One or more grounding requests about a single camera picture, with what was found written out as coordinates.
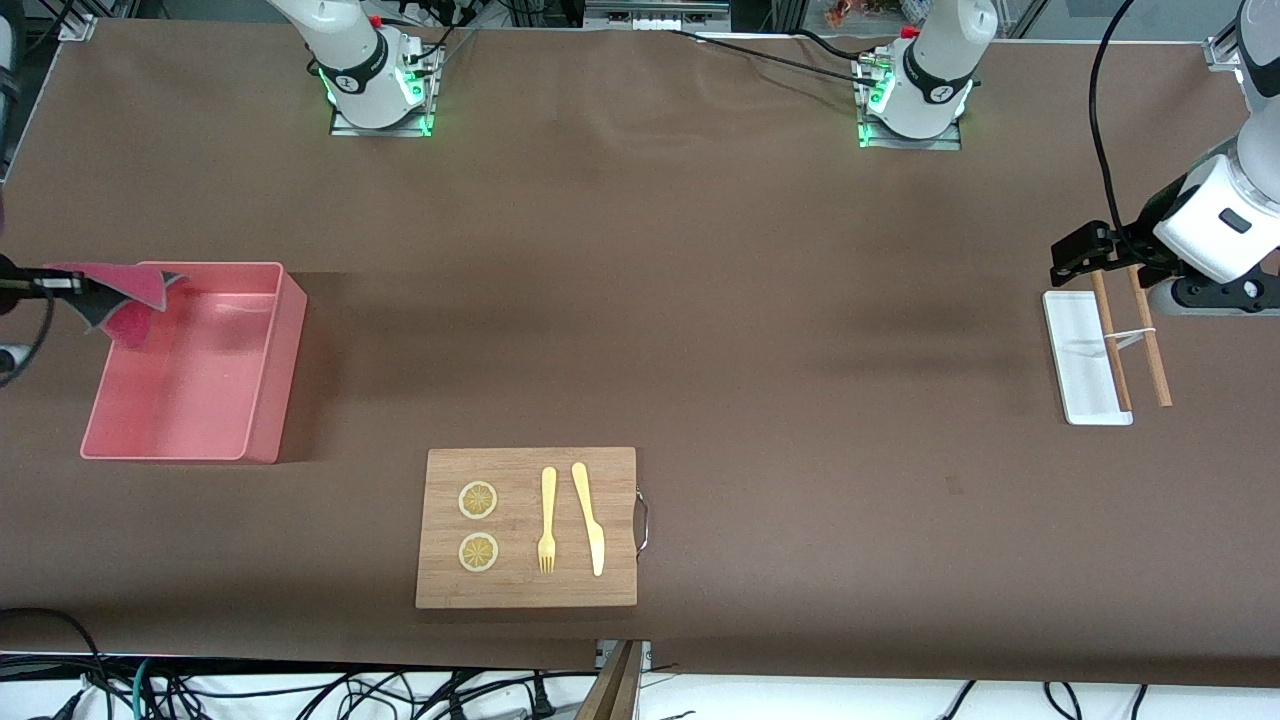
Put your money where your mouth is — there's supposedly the pink cloth with grey back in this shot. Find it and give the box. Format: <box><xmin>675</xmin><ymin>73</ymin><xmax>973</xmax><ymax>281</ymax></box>
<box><xmin>45</xmin><ymin>262</ymin><xmax>188</xmax><ymax>351</ymax></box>

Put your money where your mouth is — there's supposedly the white rectangular tray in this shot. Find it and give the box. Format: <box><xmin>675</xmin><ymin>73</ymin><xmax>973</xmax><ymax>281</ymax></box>
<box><xmin>1042</xmin><ymin>290</ymin><xmax>1134</xmax><ymax>427</ymax></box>

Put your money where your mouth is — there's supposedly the pink plastic bin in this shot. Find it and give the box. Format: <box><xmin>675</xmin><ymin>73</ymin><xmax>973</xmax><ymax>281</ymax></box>
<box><xmin>80</xmin><ymin>261</ymin><xmax>309</xmax><ymax>465</ymax></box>

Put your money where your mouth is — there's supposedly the grey equipment box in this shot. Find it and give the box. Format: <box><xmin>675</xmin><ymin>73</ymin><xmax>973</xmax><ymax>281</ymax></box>
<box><xmin>585</xmin><ymin>0</ymin><xmax>731</xmax><ymax>29</ymax></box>

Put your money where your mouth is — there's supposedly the yellow plastic fork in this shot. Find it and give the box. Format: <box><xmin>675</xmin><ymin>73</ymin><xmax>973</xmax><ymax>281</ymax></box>
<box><xmin>537</xmin><ymin>467</ymin><xmax>558</xmax><ymax>574</ymax></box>

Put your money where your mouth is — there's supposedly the wooden cutting board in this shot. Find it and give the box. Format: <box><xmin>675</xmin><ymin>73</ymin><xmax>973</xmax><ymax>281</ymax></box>
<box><xmin>415</xmin><ymin>447</ymin><xmax>653</xmax><ymax>609</ymax></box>

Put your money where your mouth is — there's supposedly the yellow plastic knife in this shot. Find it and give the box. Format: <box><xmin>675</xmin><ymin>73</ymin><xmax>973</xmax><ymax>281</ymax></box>
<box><xmin>571</xmin><ymin>462</ymin><xmax>606</xmax><ymax>577</ymax></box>

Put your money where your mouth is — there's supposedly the brown wooden beam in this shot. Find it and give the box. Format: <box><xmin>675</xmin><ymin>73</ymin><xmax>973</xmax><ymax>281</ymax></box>
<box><xmin>575</xmin><ymin>640</ymin><xmax>646</xmax><ymax>720</ymax></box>

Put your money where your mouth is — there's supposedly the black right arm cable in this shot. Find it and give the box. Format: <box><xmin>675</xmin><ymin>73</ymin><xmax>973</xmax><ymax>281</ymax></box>
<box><xmin>0</xmin><ymin>290</ymin><xmax>57</xmax><ymax>391</ymax></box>

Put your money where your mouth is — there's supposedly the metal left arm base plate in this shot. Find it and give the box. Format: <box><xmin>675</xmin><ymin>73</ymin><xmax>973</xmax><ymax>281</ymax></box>
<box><xmin>858</xmin><ymin>118</ymin><xmax>963</xmax><ymax>151</ymax></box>

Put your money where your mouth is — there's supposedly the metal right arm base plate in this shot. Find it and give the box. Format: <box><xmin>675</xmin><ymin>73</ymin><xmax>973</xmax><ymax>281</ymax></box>
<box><xmin>330</xmin><ymin>98</ymin><xmax>434</xmax><ymax>138</ymax></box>

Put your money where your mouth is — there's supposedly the black looping floor cable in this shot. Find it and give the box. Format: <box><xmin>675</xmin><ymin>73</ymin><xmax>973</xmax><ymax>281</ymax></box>
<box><xmin>0</xmin><ymin>606</ymin><xmax>106</xmax><ymax>701</ymax></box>

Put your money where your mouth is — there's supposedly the black cable across table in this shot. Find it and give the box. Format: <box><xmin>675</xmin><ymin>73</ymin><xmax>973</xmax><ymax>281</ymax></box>
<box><xmin>665</xmin><ymin>28</ymin><xmax>886</xmax><ymax>87</ymax></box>

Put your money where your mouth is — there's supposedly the silver metal bracket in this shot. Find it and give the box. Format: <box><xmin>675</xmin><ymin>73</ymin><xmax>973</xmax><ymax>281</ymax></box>
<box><xmin>595</xmin><ymin>640</ymin><xmax>653</xmax><ymax>673</ymax></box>

